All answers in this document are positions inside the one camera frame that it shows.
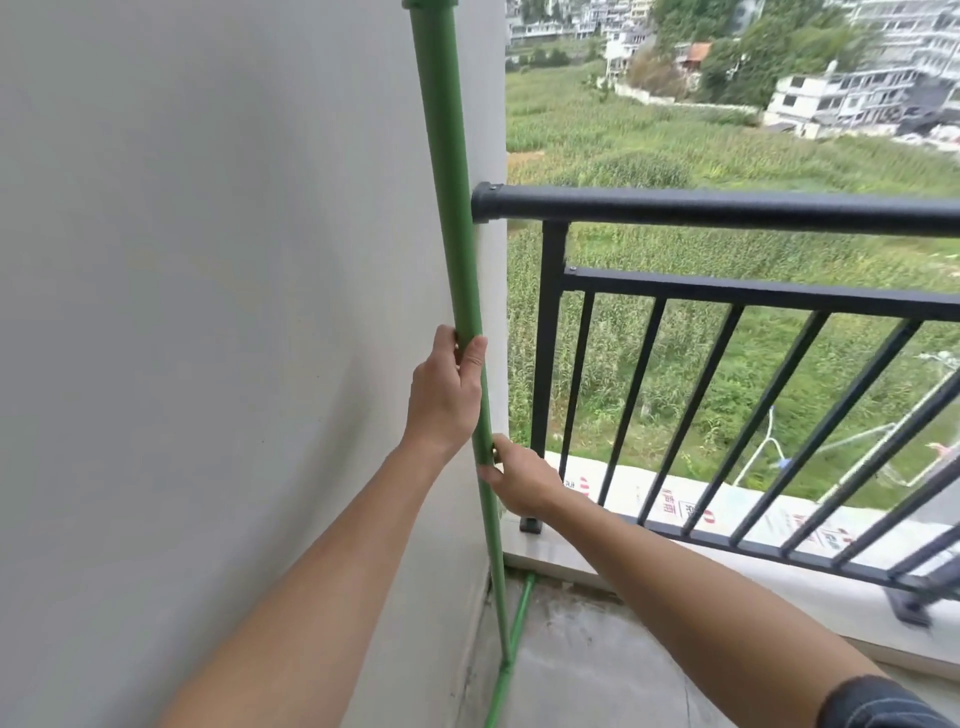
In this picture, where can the person's right hand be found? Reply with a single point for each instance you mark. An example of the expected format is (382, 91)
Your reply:
(529, 476)

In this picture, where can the person's left hand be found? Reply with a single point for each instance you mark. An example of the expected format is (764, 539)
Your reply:
(442, 397)

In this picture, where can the person's left thumb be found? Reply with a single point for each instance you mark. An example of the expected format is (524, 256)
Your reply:
(472, 364)

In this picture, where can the person's right thumb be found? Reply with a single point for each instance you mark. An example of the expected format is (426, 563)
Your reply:
(491, 475)

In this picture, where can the green vertical plastic pipe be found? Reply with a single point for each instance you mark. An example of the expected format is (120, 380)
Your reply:
(442, 187)

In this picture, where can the person's right forearm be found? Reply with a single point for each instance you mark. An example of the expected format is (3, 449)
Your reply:
(690, 600)

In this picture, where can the person's left forearm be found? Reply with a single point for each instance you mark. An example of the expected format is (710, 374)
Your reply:
(315, 592)

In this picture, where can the green floor pipe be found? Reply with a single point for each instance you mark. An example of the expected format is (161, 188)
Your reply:
(517, 622)

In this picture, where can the black metal balcony railing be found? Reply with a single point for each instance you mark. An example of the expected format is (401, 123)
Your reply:
(712, 210)

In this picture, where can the dark sleeve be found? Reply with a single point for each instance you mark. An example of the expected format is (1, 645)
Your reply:
(889, 705)

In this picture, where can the cluster of white buildings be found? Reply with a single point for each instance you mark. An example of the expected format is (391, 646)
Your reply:
(847, 82)

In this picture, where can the white pole frame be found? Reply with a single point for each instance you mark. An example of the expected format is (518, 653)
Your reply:
(862, 450)

